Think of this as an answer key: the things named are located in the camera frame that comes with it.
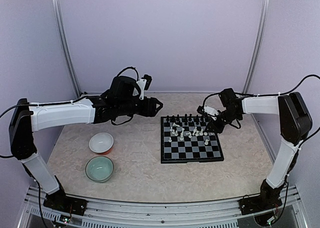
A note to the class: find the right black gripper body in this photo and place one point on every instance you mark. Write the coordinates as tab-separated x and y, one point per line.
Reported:
229	117

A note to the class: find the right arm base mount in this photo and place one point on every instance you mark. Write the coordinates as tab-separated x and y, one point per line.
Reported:
253	204

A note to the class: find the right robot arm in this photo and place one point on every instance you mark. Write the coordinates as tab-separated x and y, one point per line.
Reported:
295	124

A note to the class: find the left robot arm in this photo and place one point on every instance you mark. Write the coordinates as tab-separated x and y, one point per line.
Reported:
33	117

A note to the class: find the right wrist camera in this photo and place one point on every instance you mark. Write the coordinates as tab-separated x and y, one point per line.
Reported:
207	111

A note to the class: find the white chess king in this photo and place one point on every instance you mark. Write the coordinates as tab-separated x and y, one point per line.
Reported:
182	135

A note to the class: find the pale green ceramic bowl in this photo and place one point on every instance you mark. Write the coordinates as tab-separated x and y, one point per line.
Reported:
99	169

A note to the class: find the aluminium frame post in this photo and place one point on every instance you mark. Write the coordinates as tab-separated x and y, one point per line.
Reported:
257	45
65	47

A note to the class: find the front aluminium rail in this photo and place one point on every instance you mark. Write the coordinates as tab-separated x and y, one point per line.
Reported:
111	213

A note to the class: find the white bowl orange outside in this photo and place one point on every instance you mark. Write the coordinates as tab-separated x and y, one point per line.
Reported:
101	143

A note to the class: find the left aluminium frame post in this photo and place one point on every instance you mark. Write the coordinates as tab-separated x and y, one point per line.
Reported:
65	47

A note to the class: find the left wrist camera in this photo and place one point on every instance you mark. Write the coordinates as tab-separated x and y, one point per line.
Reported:
143	84

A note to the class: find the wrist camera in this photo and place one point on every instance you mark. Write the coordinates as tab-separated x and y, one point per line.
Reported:
143	84
207	111

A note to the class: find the black folding chess board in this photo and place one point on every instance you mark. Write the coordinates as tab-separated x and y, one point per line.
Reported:
192	149

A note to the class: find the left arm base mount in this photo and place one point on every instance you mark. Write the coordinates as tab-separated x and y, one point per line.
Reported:
66	204

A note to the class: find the right aluminium frame post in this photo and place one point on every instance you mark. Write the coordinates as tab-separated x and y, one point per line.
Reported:
257	45

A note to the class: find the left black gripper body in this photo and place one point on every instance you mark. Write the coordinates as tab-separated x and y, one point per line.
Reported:
126	107

